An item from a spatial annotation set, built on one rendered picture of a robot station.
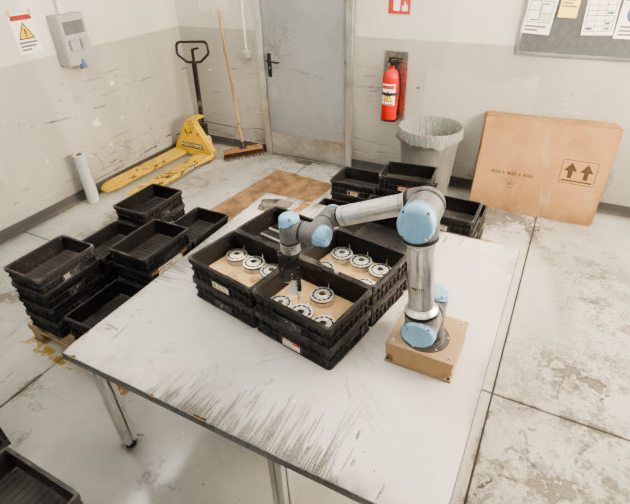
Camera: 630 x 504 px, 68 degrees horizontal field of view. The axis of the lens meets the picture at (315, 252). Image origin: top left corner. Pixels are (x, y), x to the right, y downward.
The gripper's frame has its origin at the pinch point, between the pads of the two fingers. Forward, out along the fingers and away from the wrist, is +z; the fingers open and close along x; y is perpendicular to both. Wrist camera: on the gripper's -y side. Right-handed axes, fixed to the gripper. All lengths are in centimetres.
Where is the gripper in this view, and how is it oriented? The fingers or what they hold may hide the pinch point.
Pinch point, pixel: (299, 292)
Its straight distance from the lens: 184.7
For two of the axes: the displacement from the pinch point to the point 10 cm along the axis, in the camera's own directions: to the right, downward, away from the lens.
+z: 0.3, 8.3, 5.6
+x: 1.7, 5.5, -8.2
